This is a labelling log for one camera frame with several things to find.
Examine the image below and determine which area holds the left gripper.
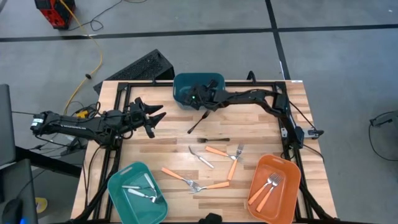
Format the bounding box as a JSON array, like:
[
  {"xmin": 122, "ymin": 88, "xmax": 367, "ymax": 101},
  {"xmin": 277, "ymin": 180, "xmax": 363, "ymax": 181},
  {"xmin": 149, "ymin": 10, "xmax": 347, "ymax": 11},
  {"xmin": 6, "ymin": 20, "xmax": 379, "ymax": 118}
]
[{"xmin": 126, "ymin": 96, "xmax": 167, "ymax": 139}]

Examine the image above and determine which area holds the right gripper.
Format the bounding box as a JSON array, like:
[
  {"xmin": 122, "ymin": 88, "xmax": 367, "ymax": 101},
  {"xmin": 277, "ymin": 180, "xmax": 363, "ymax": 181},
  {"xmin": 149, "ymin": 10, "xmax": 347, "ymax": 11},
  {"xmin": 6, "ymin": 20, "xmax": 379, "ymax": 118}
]
[{"xmin": 182, "ymin": 79, "xmax": 224, "ymax": 110}]

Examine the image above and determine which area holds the black fork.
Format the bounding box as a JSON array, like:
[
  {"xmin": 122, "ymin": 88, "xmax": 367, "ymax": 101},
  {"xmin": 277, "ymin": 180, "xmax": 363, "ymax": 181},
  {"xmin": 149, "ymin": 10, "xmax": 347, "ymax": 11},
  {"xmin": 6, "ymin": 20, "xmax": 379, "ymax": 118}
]
[
  {"xmin": 187, "ymin": 110, "xmax": 212, "ymax": 135},
  {"xmin": 196, "ymin": 138, "xmax": 231, "ymax": 144}
]

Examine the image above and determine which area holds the orange-handled fork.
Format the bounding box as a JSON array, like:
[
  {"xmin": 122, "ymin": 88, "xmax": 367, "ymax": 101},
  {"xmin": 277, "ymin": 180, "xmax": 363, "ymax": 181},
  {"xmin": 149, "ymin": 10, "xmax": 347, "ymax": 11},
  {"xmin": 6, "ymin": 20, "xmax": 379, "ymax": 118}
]
[
  {"xmin": 226, "ymin": 142, "xmax": 245, "ymax": 182},
  {"xmin": 161, "ymin": 167, "xmax": 199, "ymax": 188},
  {"xmin": 188, "ymin": 181, "xmax": 231, "ymax": 195},
  {"xmin": 248, "ymin": 172, "xmax": 280, "ymax": 207},
  {"xmin": 255, "ymin": 175, "xmax": 284, "ymax": 213},
  {"xmin": 205, "ymin": 146, "xmax": 244, "ymax": 163}
]

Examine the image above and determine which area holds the blue plastic bin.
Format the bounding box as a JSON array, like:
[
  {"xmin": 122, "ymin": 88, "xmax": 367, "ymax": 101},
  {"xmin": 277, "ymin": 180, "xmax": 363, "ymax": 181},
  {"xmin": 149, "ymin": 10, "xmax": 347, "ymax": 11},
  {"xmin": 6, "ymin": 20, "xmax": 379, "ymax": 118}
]
[{"xmin": 172, "ymin": 72, "xmax": 226, "ymax": 110}]

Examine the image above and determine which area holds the black perforated case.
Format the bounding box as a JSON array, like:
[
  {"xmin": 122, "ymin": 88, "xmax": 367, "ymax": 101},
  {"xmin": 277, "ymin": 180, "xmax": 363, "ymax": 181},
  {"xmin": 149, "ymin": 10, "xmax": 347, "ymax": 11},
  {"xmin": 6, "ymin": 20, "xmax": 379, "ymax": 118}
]
[{"xmin": 92, "ymin": 49, "xmax": 177, "ymax": 95}]

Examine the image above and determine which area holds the green plastic bin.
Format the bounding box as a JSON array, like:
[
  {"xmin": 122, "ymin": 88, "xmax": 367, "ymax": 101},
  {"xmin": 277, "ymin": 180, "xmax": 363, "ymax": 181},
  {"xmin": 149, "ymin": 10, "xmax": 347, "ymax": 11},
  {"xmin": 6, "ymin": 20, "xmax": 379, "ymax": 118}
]
[{"xmin": 107, "ymin": 161, "xmax": 169, "ymax": 224}]

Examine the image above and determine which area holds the black desk bar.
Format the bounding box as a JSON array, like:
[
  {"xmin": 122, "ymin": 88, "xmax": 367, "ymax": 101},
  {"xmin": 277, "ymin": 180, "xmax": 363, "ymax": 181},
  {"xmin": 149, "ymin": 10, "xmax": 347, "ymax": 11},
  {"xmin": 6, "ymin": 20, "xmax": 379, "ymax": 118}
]
[{"xmin": 14, "ymin": 145, "xmax": 83, "ymax": 179}]

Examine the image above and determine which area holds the red black tool case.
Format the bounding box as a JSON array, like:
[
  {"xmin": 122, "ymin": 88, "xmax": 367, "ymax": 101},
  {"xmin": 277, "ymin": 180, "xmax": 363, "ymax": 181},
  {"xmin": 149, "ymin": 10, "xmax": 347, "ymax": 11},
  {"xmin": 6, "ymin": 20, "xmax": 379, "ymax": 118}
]
[{"xmin": 33, "ymin": 0, "xmax": 76, "ymax": 30}]

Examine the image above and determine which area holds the yellow floor sticker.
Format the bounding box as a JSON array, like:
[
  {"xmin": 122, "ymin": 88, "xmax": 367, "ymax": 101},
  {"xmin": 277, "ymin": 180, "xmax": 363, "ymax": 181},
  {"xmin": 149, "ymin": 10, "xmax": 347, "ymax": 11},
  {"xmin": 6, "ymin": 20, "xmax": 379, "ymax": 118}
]
[{"xmin": 34, "ymin": 196, "xmax": 49, "ymax": 215}]

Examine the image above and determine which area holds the orange plastic bin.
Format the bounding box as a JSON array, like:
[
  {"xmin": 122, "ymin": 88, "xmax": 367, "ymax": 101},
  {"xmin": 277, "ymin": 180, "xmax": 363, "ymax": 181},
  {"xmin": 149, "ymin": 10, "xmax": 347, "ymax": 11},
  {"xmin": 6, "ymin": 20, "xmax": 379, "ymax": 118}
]
[{"xmin": 247, "ymin": 154, "xmax": 302, "ymax": 224}]

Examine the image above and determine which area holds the grey desk monitor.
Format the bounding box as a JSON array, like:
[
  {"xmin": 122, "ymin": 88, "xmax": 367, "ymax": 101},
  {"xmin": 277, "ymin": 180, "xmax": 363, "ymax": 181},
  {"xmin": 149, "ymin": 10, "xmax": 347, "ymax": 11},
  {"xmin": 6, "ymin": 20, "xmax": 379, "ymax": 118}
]
[{"xmin": 0, "ymin": 83, "xmax": 17, "ymax": 168}]

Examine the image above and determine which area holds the black computer mouse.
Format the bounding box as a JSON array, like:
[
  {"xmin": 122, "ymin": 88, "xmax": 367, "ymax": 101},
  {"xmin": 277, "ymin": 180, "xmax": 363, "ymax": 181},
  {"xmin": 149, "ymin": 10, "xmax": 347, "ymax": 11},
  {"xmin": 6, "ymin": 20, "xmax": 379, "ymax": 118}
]
[{"xmin": 1, "ymin": 198, "xmax": 25, "ymax": 224}]

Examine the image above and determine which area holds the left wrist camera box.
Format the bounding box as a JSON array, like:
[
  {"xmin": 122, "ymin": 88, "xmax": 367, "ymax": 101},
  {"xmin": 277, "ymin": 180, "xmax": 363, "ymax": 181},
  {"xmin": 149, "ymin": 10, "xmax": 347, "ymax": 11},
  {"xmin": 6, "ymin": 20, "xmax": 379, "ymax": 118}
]
[{"xmin": 127, "ymin": 107, "xmax": 144, "ymax": 124}]

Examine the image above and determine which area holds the black metal frame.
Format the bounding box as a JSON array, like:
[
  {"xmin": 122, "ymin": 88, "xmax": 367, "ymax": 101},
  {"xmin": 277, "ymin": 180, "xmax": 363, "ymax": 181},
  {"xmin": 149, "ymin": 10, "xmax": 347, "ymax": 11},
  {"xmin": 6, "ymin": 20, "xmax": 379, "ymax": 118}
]
[{"xmin": 74, "ymin": 70, "xmax": 340, "ymax": 224}]

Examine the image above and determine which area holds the yellow floor cable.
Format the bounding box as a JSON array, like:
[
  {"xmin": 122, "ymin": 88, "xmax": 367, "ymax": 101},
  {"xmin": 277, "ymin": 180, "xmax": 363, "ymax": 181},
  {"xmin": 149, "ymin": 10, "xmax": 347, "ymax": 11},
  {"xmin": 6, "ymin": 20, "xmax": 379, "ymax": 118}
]
[{"xmin": 62, "ymin": 0, "xmax": 104, "ymax": 119}]

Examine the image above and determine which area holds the black floor cable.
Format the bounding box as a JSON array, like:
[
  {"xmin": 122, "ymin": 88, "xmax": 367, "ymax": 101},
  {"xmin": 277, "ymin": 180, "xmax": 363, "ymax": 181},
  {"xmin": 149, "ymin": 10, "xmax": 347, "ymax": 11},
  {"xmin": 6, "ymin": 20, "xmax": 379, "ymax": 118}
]
[{"xmin": 67, "ymin": 0, "xmax": 149, "ymax": 32}]

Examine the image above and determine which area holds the black table-level camera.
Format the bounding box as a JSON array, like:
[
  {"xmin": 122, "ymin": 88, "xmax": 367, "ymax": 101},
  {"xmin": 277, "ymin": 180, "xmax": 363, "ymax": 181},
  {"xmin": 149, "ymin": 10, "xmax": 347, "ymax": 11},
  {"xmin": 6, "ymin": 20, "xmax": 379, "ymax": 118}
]
[{"xmin": 198, "ymin": 212, "xmax": 223, "ymax": 224}]

